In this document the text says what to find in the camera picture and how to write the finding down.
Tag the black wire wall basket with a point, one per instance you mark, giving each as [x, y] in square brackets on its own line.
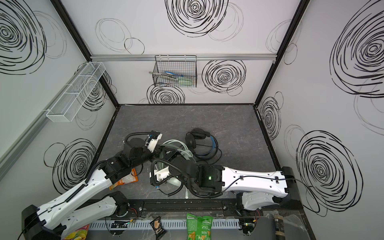
[185, 68]

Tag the small dark snack packet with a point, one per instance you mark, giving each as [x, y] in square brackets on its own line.
[158, 228]

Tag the white slotted cable duct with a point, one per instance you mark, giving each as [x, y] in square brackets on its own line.
[102, 225]

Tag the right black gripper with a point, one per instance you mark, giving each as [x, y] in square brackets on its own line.
[167, 165]

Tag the mint green headphones with cable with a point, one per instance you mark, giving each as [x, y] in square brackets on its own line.
[178, 147]

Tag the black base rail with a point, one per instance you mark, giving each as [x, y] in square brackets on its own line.
[218, 207]

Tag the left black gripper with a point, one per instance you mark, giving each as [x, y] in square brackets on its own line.
[162, 149]

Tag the orange snack bag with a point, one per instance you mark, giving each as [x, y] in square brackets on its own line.
[131, 178]

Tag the green chips bag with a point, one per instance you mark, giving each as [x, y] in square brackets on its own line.
[199, 227]

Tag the black headphones with cable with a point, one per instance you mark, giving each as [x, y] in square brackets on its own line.
[204, 146]

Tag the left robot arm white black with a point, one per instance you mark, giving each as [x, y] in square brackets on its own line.
[63, 215]

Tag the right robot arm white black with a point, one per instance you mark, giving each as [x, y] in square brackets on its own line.
[254, 189]

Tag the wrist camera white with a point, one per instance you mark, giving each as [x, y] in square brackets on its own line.
[162, 176]
[153, 141]

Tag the green blue items in basket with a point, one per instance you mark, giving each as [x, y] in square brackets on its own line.
[172, 79]

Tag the aluminium wall rail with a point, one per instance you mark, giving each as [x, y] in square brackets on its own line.
[182, 57]

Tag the Fox's fruits candy bag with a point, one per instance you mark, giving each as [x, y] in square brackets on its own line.
[80, 234]

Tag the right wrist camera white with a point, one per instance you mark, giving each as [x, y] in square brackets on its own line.
[162, 176]

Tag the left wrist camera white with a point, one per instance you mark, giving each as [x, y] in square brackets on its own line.
[153, 141]

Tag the white mesh wall shelf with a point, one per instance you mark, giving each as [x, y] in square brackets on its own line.
[83, 92]

